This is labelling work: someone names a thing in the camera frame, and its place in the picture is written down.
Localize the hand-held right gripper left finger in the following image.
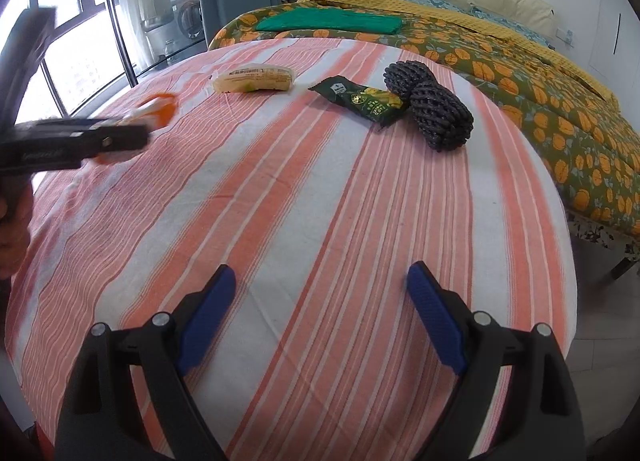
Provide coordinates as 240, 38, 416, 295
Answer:
54, 264, 237, 461

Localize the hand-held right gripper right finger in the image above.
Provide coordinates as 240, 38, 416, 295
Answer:
406, 261, 587, 461

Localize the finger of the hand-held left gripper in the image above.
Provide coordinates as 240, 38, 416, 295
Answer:
84, 122, 152, 162

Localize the orange snack wrapper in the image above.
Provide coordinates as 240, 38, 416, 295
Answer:
95, 93, 178, 164

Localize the person's left hand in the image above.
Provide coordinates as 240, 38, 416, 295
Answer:
0, 175, 34, 283

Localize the washing machine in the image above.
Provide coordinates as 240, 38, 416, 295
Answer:
170, 0, 206, 42

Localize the pale yellow food packet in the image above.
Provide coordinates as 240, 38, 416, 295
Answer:
212, 62, 296, 94

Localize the pink white striped cloth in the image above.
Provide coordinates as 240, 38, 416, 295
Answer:
5, 36, 578, 461

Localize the black white floral bed sheet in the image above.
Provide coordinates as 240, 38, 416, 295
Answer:
567, 213, 640, 262

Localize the dark green snack packet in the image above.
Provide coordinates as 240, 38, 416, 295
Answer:
307, 77, 407, 128

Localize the green folded cloth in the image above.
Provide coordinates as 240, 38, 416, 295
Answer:
255, 8, 403, 35

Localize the green orange patterned blanket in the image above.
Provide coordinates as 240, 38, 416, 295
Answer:
207, 1, 640, 237

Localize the teal floral pillow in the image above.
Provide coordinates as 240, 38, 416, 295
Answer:
382, 0, 556, 49

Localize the white wardrobe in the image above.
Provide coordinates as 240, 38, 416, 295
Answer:
560, 0, 640, 106

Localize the dark rope bundle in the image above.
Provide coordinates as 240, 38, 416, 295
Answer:
384, 60, 475, 152

